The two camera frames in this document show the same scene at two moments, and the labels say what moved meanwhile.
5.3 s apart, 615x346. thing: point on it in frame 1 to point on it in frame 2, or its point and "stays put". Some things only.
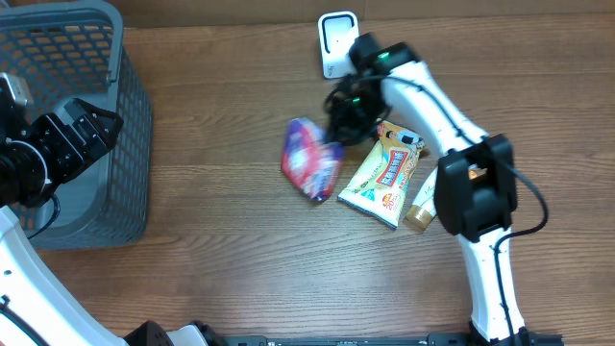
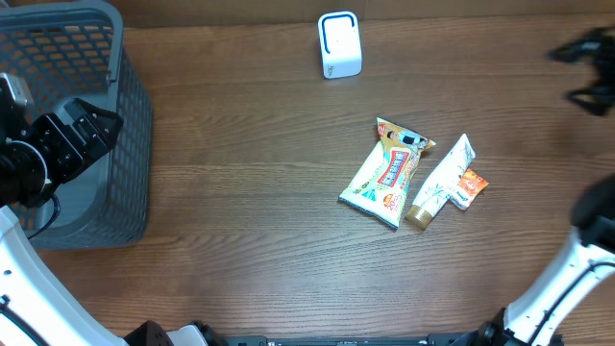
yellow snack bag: (378, 185) stays put
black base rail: (384, 339) stays put
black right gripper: (345, 123) to (596, 44)
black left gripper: (86, 119) stays put
